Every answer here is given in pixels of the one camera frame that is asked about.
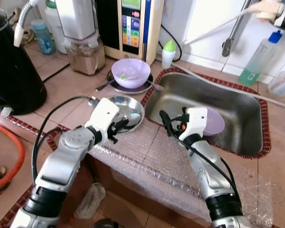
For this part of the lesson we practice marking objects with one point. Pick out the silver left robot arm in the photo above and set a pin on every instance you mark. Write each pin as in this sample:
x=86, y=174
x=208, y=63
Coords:
x=61, y=164

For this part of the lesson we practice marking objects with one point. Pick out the steel deep plate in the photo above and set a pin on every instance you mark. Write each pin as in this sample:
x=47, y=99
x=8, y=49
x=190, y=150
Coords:
x=147, y=86
x=130, y=109

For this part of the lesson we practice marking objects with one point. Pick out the clear plastic container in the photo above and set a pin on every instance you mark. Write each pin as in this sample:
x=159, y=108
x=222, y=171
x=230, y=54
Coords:
x=280, y=86

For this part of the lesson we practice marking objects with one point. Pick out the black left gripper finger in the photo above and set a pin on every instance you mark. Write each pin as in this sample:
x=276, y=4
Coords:
x=124, y=124

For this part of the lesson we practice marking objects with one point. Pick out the beige faucet filter white spout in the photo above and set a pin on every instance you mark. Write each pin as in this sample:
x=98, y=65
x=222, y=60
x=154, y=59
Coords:
x=270, y=9

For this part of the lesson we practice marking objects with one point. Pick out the clear bubble wrap sheet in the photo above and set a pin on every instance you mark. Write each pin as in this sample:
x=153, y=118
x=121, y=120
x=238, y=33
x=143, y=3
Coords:
x=147, y=166

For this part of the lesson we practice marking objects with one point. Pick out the white blender with jar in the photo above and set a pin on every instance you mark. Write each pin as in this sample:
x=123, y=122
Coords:
x=78, y=19

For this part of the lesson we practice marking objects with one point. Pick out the small white bottle green cap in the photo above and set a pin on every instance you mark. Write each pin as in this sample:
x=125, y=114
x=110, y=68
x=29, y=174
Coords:
x=167, y=57

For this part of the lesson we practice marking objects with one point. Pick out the purple plastic bowl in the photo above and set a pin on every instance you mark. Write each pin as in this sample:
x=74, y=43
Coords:
x=135, y=70
x=214, y=122

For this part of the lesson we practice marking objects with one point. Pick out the metal spoon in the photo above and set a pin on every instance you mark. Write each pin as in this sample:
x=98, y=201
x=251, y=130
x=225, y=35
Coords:
x=156, y=87

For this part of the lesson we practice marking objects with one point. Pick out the cream water ionizer appliance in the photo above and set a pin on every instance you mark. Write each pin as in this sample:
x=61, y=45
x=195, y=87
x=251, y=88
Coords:
x=130, y=31

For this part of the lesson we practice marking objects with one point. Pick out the dark round metal container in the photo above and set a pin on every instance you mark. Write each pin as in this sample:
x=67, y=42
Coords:
x=104, y=224

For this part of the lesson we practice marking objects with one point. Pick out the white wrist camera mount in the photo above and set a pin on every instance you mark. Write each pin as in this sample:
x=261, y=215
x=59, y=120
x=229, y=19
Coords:
x=197, y=121
x=102, y=116

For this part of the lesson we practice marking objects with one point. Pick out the stainless steel sink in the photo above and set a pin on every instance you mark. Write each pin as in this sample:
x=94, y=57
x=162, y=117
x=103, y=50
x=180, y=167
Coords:
x=237, y=109

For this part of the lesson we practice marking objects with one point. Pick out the dish soap bottle blue cap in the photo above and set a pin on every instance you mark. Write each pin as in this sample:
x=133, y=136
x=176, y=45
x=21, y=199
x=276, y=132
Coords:
x=259, y=59

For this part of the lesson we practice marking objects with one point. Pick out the red plastic basin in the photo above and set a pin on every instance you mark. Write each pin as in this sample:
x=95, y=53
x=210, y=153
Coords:
x=22, y=154

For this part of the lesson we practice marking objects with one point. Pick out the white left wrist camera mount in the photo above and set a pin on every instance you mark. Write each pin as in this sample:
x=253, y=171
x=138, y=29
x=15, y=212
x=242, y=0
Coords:
x=102, y=116

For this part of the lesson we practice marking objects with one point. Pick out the black electric kettle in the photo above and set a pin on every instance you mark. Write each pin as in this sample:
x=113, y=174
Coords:
x=12, y=71

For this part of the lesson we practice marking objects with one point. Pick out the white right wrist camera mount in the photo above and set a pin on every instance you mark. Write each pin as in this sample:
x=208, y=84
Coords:
x=197, y=121

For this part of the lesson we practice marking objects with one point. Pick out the chrome wall tap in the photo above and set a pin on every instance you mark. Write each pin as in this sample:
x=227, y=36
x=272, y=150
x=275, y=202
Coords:
x=227, y=46

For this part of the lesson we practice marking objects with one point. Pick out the crumpled grey plastic bag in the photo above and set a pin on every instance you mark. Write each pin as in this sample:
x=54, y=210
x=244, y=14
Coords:
x=91, y=199

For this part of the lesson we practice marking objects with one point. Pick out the white jug green cap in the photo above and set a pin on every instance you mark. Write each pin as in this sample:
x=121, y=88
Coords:
x=54, y=26

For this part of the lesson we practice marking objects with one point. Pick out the small blue label bottle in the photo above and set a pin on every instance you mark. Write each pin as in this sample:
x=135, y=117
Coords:
x=42, y=40

